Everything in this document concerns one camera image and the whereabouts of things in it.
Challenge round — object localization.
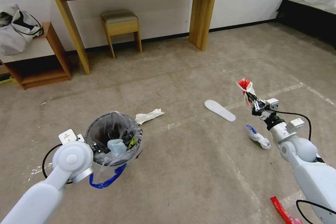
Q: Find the white shoe insole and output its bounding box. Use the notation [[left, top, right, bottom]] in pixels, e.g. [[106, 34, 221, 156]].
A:
[[204, 99, 237, 123]]

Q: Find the blue face mask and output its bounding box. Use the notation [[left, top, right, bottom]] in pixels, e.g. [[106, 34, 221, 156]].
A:
[[107, 139, 126, 155]]

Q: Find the wooden stool with grey cushion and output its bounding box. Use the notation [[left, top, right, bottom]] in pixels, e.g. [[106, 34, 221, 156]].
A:
[[101, 9, 143, 59]]

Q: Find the grey and white cloth bag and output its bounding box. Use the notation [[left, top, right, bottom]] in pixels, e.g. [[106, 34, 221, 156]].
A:
[[0, 4, 44, 56]]

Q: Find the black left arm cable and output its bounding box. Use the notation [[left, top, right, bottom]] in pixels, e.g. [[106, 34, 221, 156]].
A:
[[41, 145, 73, 184]]

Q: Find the black bed frame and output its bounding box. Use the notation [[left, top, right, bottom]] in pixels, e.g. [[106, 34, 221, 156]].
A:
[[275, 0, 336, 50]]

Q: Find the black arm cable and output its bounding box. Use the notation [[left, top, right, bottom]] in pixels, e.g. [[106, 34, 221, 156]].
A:
[[274, 110, 313, 142], [41, 145, 73, 184]]

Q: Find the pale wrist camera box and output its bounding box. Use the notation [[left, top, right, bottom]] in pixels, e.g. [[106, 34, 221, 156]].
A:
[[265, 98, 279, 111]]

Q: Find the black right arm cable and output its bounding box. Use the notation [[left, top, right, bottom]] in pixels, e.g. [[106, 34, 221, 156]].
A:
[[274, 110, 313, 142]]

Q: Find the red plastic strip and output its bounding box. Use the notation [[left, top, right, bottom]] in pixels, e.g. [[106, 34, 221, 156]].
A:
[[271, 196, 302, 224]]

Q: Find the clear plastic bin liner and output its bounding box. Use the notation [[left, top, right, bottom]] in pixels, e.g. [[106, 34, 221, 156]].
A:
[[84, 112, 144, 183]]

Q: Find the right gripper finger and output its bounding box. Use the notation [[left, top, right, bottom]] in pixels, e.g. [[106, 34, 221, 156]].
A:
[[245, 91, 260, 116], [246, 90, 268, 109]]

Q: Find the grey round trash bin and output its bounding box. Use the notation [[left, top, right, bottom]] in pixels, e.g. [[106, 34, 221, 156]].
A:
[[84, 112, 144, 167]]

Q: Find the blue and white crumpled wrapper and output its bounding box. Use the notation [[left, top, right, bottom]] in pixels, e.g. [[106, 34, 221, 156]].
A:
[[246, 124, 271, 150]]

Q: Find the red and white wrapper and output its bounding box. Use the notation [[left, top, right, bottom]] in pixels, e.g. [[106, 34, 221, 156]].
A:
[[236, 78, 256, 109]]

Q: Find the crumpled white tissue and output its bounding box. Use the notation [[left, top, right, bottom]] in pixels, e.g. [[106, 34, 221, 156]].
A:
[[135, 108, 165, 125]]

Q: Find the low wooden bench shelf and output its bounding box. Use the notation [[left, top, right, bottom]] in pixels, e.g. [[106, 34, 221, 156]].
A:
[[0, 22, 72, 90]]

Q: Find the yellow and black wrapper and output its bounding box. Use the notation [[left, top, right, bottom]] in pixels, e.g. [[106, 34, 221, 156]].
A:
[[127, 136, 138, 151]]

